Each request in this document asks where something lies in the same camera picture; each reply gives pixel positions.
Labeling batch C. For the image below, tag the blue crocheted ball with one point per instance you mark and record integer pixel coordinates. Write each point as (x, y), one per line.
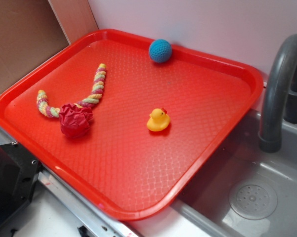
(160, 51)

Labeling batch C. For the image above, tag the yellow rubber duck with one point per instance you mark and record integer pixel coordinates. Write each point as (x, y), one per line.
(158, 120)

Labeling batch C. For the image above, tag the red plastic tray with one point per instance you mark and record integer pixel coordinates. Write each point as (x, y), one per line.
(120, 165)

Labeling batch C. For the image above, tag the crumpled red cloth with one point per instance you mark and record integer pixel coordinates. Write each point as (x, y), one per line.
(74, 120)

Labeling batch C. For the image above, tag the grey toy sink basin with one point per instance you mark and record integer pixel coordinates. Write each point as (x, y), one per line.
(205, 199)

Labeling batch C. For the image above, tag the round sink drain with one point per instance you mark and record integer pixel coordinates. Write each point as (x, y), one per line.
(253, 199)

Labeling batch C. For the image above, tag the grey toy faucet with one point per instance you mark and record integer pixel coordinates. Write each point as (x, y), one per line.
(280, 100)

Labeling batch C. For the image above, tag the brown cardboard panel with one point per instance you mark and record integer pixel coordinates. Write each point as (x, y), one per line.
(29, 35)

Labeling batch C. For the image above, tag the multicolour twisted rope toy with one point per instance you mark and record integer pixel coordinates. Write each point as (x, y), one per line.
(89, 102)

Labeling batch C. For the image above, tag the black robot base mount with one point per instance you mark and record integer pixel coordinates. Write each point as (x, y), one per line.
(18, 174)

